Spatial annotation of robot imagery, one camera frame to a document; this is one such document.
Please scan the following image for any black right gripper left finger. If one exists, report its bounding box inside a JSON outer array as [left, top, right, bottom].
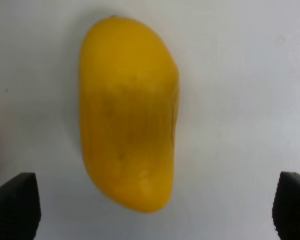
[[0, 172, 42, 240]]

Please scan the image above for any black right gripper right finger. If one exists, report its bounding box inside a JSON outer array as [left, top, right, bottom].
[[272, 172, 300, 240]]

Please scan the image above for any yellow mango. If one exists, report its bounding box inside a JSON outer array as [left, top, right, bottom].
[[79, 16, 180, 213]]

